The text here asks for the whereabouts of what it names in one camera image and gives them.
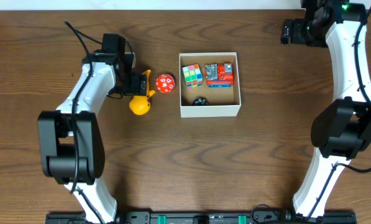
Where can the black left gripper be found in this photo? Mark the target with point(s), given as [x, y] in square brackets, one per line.
[142, 84]

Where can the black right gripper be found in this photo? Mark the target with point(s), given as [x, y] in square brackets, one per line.
[285, 33]

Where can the yellow rubber duck toy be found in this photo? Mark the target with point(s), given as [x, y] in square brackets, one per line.
[141, 104]

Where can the red polyhedral die ball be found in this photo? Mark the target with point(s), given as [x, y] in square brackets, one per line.
[165, 83]

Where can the multicoloured puzzle cube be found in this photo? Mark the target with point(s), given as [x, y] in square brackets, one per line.
[192, 76]

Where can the small black round cap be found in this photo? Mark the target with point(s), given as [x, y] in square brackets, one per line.
[199, 102]

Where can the red toy fire truck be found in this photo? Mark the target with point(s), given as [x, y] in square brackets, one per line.
[219, 75]

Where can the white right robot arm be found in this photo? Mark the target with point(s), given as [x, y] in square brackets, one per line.
[343, 129]

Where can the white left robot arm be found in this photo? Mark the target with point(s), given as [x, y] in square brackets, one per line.
[71, 146]

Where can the beige cardboard box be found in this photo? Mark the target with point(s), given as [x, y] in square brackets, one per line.
[222, 102]

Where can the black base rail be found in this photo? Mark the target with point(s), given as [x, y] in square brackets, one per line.
[259, 214]

